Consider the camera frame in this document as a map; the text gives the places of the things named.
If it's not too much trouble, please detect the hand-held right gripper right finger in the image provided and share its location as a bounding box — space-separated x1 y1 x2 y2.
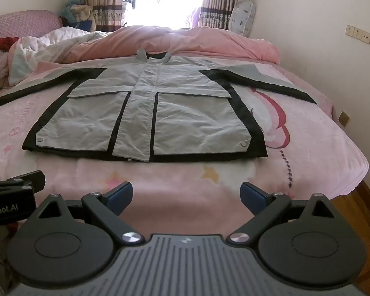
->
226 182 335 247

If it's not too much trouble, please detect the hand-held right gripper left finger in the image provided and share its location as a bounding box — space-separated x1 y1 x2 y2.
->
37 181 144 247

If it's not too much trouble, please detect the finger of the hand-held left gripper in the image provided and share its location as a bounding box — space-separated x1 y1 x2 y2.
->
0 170 47 193

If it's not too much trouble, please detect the grey and black jacket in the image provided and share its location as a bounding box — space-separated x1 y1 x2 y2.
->
0 47 318 163

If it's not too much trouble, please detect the pink printed blanket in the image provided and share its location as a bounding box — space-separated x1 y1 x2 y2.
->
0 54 370 247

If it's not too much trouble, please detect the mauve bed sheet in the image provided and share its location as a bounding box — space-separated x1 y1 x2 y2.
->
277 58 340 124

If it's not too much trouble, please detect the white quilt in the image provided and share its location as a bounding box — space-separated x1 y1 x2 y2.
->
8 27 105 85

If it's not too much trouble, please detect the red cloth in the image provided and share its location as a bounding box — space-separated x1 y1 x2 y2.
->
0 36 20 57

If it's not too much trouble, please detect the pink duvet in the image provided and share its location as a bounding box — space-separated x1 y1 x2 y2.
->
54 25 281 65

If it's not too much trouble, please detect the pink padded headboard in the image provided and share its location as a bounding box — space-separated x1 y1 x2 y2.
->
0 10 64 45

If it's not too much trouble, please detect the dark blue bag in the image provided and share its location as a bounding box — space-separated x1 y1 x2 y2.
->
70 20 93 33

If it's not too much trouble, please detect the white patterned pillow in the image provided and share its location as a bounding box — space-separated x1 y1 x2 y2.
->
229 0 256 37

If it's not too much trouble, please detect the teal plush toy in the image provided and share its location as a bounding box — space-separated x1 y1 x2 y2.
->
60 0 88 19

